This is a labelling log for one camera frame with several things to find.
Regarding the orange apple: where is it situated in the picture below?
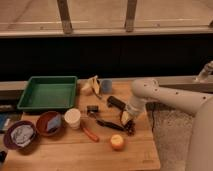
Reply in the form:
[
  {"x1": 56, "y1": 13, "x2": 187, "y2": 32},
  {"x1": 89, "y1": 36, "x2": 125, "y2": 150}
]
[{"x1": 110, "y1": 134, "x2": 125, "y2": 150}]

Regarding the white paper cup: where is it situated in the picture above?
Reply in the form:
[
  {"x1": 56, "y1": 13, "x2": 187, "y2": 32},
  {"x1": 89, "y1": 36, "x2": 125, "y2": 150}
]
[{"x1": 64, "y1": 108, "x2": 81, "y2": 129}]

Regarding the wooden cutting board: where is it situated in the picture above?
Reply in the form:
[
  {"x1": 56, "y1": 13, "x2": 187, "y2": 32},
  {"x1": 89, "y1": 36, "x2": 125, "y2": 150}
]
[{"x1": 0, "y1": 81, "x2": 162, "y2": 171}]

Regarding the dark eggplant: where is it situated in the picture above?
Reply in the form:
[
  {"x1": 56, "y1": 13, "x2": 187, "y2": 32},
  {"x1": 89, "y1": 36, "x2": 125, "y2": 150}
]
[{"x1": 96, "y1": 119, "x2": 124, "y2": 131}]

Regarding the orange carrot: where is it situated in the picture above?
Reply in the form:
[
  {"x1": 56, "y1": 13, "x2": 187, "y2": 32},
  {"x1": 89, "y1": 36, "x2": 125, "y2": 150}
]
[{"x1": 81, "y1": 124, "x2": 99, "y2": 142}]

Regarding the left metal frame post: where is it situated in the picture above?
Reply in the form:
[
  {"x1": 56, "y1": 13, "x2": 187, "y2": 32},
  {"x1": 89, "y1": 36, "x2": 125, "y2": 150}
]
[{"x1": 57, "y1": 0, "x2": 73, "y2": 34}]

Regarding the dark red grape bunch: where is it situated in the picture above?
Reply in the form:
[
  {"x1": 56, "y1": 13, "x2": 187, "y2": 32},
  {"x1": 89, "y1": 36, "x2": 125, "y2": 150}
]
[{"x1": 124, "y1": 120, "x2": 135, "y2": 136}]

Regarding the peeled banana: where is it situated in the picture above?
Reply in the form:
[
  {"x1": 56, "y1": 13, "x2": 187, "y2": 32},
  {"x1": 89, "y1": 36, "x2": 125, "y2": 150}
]
[{"x1": 81, "y1": 75, "x2": 101, "y2": 99}]

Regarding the metal frame post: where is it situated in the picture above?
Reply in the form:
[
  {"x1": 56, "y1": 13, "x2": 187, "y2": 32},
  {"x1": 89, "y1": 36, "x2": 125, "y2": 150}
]
[
  {"x1": 57, "y1": 0, "x2": 73, "y2": 34},
  {"x1": 124, "y1": 0, "x2": 137, "y2": 32}
]

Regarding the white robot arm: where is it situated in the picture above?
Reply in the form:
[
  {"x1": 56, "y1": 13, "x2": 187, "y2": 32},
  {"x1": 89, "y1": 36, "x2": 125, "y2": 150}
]
[{"x1": 125, "y1": 79, "x2": 213, "y2": 171}]

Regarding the blue object at left edge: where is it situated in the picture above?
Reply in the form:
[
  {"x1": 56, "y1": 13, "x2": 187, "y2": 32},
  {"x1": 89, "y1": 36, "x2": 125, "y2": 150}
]
[{"x1": 0, "y1": 114, "x2": 11, "y2": 130}]

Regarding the right metal frame post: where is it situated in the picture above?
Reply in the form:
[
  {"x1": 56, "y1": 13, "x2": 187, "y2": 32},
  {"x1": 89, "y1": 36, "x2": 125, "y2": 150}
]
[{"x1": 124, "y1": 0, "x2": 137, "y2": 32}]

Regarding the small black binder clip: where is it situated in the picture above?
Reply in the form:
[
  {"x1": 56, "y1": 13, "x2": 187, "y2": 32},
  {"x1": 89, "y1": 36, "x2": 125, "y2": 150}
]
[{"x1": 87, "y1": 105, "x2": 99, "y2": 115}]

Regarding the crumpled white cloth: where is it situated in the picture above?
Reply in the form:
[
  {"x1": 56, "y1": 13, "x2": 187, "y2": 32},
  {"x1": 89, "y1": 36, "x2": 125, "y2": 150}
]
[{"x1": 11, "y1": 125, "x2": 34, "y2": 147}]

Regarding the black rectangular block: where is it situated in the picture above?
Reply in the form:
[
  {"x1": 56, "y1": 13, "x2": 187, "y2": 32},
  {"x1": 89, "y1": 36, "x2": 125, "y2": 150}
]
[{"x1": 107, "y1": 96, "x2": 126, "y2": 110}]

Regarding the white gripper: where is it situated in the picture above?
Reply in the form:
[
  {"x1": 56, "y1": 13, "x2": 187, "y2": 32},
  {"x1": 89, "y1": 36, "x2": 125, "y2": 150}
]
[{"x1": 121, "y1": 96, "x2": 146, "y2": 125}]

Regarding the green plastic tray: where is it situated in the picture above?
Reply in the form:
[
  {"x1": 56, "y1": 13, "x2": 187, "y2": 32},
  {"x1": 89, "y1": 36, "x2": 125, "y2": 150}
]
[{"x1": 17, "y1": 76, "x2": 78, "y2": 112}]

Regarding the red bowl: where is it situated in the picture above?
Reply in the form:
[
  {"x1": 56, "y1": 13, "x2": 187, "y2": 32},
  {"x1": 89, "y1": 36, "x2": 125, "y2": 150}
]
[{"x1": 36, "y1": 111, "x2": 62, "y2": 137}]

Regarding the purple bowl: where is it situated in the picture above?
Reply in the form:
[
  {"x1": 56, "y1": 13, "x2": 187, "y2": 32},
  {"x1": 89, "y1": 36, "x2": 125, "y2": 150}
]
[{"x1": 3, "y1": 120, "x2": 37, "y2": 150}]

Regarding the blue sponge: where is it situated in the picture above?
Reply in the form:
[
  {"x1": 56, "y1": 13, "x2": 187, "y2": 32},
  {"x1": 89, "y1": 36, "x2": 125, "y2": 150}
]
[{"x1": 46, "y1": 115, "x2": 61, "y2": 132}]

